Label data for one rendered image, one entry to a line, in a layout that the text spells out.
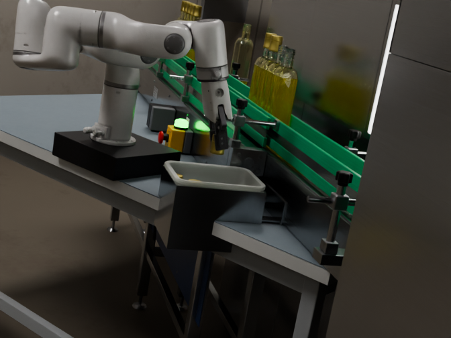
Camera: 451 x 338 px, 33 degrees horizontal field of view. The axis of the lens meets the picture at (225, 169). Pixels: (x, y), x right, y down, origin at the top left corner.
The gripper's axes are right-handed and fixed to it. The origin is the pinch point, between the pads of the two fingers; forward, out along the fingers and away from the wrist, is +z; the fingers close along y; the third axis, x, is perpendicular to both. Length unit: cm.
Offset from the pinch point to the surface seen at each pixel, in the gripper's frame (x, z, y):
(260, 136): -15.1, 5.5, 14.9
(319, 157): -17.9, 2.1, -19.8
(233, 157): -5.4, 7.8, 8.4
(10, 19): 45, -3, 312
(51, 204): 40, 84, 215
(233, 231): 2.4, 17.7, -15.5
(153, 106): 2, 8, 79
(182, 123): -1, 8, 50
